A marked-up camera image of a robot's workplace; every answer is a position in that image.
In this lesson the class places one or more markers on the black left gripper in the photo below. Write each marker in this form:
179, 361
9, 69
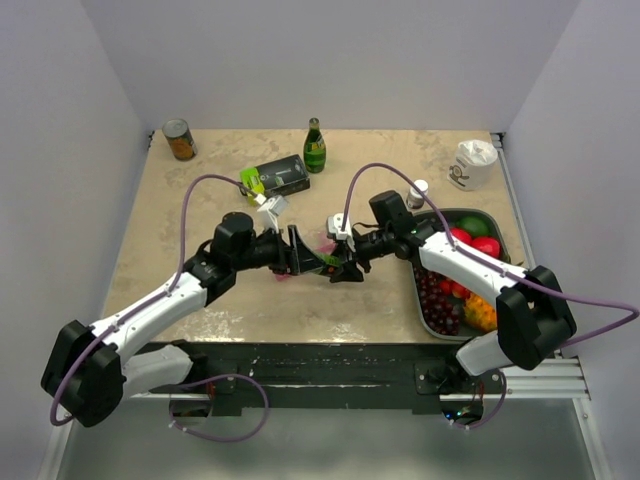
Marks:
295, 258

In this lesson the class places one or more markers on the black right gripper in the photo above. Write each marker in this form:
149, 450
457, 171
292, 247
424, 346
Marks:
350, 270

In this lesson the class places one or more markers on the green pill bottle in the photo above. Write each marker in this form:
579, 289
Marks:
331, 263

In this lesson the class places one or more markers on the pink weekly pill organizer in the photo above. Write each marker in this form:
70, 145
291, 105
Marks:
318, 241

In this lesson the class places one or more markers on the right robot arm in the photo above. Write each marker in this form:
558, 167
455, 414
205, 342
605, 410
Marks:
533, 320

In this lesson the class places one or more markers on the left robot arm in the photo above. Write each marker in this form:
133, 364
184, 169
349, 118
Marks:
85, 370

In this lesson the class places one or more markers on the black green razor box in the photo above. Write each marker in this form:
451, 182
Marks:
285, 176

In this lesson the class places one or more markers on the white supplement bottle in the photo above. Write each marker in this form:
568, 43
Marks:
415, 199

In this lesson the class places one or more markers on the dark red grapes bunch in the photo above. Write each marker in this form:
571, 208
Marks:
440, 313

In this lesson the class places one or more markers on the green glass bottle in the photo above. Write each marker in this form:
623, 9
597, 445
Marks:
314, 148

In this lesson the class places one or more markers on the green apple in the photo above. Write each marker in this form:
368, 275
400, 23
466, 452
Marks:
474, 226

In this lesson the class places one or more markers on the yellow dragon fruit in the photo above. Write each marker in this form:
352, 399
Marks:
479, 314

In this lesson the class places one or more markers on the red apple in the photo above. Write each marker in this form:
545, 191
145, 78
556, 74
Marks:
487, 245

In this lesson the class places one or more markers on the grey fruit tray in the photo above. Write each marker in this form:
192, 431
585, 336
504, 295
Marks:
452, 215

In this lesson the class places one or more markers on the white paper bag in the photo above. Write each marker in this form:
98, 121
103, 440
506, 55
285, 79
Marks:
472, 165

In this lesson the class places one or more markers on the orange labelled tin can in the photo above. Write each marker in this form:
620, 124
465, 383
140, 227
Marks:
180, 140

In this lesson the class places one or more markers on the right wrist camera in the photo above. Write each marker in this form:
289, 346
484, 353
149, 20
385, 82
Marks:
338, 227

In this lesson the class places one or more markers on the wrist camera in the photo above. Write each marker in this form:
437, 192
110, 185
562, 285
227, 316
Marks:
269, 211
338, 227

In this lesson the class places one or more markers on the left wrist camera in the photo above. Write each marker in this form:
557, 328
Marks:
269, 211

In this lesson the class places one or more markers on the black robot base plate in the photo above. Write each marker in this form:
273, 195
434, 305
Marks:
420, 378

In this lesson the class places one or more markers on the aluminium frame rail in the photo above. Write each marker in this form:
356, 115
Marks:
557, 377

